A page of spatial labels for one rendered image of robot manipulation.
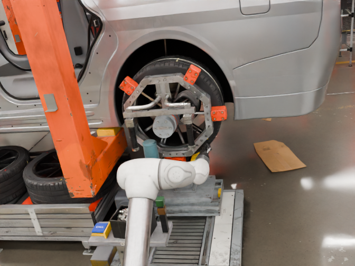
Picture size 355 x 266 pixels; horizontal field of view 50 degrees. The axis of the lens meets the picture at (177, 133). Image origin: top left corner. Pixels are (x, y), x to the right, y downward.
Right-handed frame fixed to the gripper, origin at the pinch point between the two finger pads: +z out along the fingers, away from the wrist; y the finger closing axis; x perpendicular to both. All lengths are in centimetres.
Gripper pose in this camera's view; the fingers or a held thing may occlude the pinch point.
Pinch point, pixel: (206, 145)
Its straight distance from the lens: 243.7
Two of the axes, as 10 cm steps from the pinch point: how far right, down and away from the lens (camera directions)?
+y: 5.9, -6.8, -4.4
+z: 1.8, -4.2, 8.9
